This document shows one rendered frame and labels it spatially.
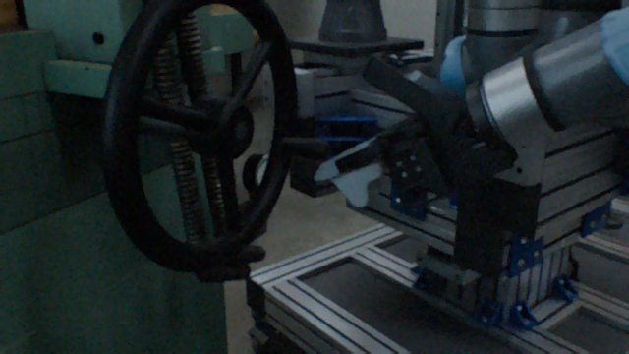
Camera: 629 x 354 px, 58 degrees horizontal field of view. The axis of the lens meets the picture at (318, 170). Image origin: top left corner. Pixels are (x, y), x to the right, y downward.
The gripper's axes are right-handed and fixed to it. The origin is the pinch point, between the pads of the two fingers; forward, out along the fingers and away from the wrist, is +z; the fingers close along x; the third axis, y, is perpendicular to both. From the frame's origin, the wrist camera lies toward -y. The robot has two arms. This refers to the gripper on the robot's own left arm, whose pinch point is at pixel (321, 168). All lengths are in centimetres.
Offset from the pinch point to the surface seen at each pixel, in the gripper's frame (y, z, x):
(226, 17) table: -24.7, 13.0, 16.4
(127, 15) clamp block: -22.0, 3.8, -12.6
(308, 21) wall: -80, 166, 346
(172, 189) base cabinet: -5.9, 24.2, 1.7
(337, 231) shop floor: 36, 88, 129
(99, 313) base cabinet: 3.6, 29.6, -13.2
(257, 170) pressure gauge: -2.6, 18.6, 13.3
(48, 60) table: -22.9, 14.3, -14.5
